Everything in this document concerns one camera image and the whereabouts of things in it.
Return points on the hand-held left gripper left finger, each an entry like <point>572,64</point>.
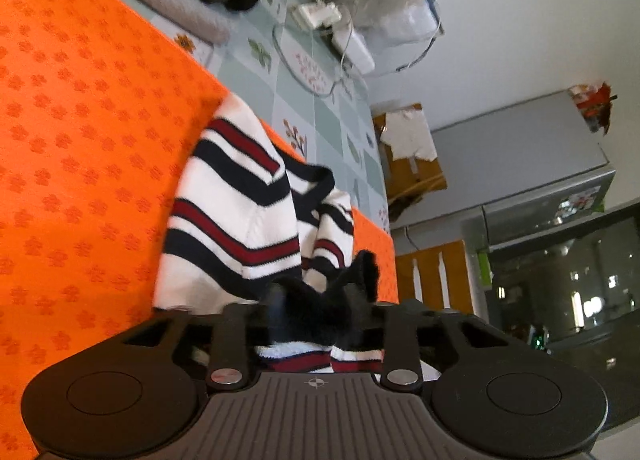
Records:
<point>235,340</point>

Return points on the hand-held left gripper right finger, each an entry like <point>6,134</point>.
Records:
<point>400,340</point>

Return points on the striped knit cardigan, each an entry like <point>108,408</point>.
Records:
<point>225,220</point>

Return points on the wooden slat-back chair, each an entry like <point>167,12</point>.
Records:
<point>452,280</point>

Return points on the green box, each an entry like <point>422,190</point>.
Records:
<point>484,270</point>

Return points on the dark window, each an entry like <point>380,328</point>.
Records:
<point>575,290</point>

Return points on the beige cloth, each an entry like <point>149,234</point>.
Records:
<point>407,132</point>

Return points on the silver refrigerator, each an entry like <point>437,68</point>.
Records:
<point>510,150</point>

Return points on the orange patterned mat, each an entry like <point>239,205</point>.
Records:
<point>75,140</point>

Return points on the white power strip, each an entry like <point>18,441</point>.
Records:
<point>315,15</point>
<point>355,47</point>

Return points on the red decoration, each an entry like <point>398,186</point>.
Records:
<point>592,105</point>

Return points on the white plastic bag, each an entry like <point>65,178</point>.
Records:
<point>395,20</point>

